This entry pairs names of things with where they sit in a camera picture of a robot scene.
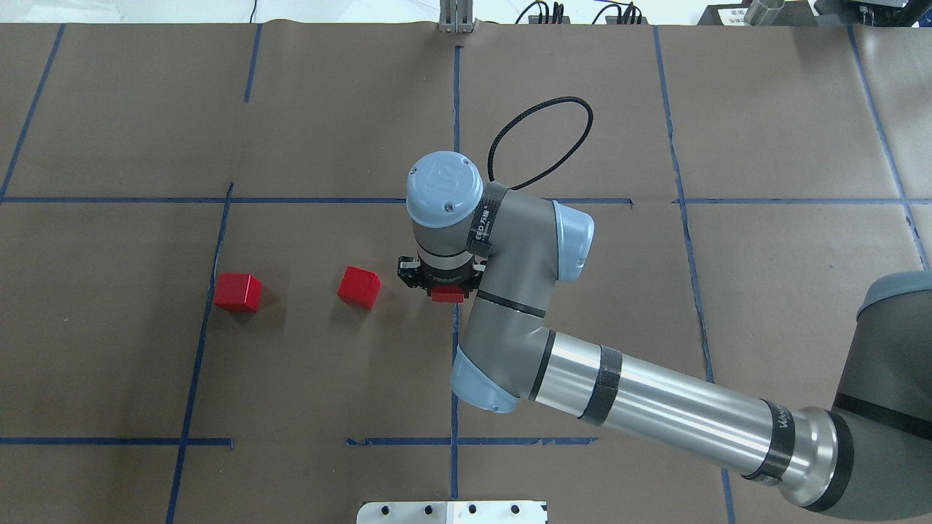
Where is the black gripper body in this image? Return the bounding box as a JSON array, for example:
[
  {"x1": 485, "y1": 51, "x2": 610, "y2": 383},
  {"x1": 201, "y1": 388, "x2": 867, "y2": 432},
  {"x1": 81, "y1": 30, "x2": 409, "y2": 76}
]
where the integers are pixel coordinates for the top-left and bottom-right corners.
[{"x1": 397, "y1": 256, "x2": 486, "y2": 294}]

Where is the red block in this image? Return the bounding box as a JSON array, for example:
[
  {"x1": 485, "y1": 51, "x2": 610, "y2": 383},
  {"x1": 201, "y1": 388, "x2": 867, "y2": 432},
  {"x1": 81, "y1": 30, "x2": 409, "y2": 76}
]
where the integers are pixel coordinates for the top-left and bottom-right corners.
[
  {"x1": 336, "y1": 266, "x2": 382, "y2": 311},
  {"x1": 212, "y1": 272, "x2": 264, "y2": 313},
  {"x1": 429, "y1": 285, "x2": 468, "y2": 303}
]

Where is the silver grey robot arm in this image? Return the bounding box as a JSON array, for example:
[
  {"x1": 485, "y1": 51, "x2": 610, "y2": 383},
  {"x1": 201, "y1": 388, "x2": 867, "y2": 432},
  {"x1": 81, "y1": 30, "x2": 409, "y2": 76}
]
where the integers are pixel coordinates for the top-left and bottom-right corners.
[{"x1": 398, "y1": 151, "x2": 930, "y2": 521}]

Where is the brown paper table cover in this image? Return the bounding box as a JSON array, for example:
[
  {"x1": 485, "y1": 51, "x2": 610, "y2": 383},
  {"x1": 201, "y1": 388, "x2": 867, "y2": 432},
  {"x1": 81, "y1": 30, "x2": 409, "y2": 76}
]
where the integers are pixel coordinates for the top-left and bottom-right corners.
[{"x1": 2, "y1": 20, "x2": 930, "y2": 523}]

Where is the steel cup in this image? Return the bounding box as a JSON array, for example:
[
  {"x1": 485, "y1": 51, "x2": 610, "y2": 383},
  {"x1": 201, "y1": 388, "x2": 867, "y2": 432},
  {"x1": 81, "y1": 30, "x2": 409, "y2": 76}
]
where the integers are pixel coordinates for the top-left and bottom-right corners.
[{"x1": 743, "y1": 0, "x2": 786, "y2": 27}]

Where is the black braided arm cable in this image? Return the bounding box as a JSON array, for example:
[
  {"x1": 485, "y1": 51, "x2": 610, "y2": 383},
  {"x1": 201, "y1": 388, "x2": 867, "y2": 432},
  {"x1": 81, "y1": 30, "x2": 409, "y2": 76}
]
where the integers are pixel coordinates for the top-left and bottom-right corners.
[{"x1": 486, "y1": 96, "x2": 594, "y2": 191}]

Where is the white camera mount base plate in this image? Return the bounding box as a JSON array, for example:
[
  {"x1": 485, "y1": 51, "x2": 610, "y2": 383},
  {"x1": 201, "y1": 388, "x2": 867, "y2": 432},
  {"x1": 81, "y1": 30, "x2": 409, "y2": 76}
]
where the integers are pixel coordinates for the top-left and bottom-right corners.
[{"x1": 356, "y1": 500, "x2": 550, "y2": 523}]

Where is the aluminium profile post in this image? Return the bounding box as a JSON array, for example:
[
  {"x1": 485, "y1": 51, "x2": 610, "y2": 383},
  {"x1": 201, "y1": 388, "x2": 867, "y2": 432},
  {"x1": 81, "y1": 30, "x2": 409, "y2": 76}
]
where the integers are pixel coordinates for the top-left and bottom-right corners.
[{"x1": 438, "y1": 0, "x2": 475, "y2": 34}]

